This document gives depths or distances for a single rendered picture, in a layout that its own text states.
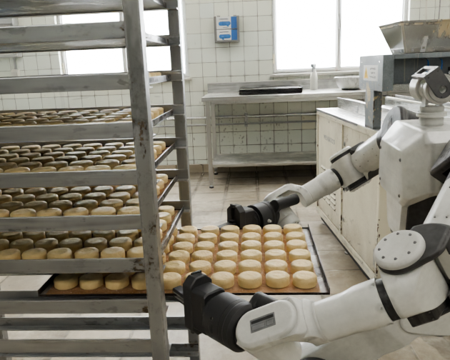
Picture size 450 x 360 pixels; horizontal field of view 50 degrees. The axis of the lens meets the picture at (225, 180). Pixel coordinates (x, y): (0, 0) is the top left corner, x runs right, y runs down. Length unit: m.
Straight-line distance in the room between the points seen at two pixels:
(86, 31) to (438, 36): 1.80
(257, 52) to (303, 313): 4.64
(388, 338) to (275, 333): 0.50
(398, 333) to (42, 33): 0.98
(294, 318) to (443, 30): 1.85
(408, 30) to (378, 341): 1.50
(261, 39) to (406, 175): 4.34
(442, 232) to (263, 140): 4.65
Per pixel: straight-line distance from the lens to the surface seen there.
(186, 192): 1.37
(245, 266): 1.08
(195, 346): 1.56
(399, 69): 2.40
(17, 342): 1.17
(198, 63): 5.33
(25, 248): 1.18
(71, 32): 0.95
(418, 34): 2.40
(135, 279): 1.06
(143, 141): 0.89
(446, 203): 0.85
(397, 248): 0.77
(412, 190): 1.07
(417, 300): 0.78
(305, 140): 5.40
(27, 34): 0.98
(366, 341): 1.26
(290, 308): 0.79
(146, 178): 0.91
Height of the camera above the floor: 1.16
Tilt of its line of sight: 13 degrees down
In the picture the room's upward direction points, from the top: 2 degrees counter-clockwise
